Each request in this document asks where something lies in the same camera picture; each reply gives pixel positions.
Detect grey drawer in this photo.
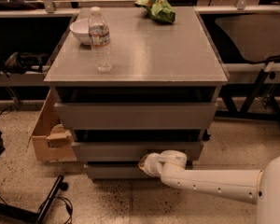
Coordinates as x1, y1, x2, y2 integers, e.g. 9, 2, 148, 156
54, 103, 217, 130
84, 162, 149, 180
72, 142, 203, 161

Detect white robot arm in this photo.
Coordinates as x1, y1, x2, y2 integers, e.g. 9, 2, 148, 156
138, 150, 280, 224

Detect grey drawer cabinet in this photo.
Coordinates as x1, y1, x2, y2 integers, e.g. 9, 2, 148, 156
44, 6, 230, 182

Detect grey top drawer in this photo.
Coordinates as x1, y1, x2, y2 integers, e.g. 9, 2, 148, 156
54, 103, 217, 130

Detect grey bottom drawer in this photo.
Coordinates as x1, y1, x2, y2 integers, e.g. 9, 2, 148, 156
84, 162, 149, 180

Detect clear plastic water bottle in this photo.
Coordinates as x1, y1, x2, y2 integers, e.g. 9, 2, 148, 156
88, 7, 112, 73

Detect cardboard box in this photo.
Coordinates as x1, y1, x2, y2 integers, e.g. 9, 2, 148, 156
31, 91, 77, 161

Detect white bowl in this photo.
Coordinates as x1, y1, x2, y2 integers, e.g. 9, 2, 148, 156
70, 19, 90, 45

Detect green chip bag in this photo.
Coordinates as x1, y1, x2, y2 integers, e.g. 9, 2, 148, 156
133, 0, 175, 24

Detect black headphones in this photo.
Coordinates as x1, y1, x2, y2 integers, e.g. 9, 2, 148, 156
0, 52, 49, 76

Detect black chair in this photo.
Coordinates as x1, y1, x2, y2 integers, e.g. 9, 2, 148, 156
208, 13, 280, 123

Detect black stand with cables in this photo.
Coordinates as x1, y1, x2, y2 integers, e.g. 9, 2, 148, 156
0, 175, 74, 224

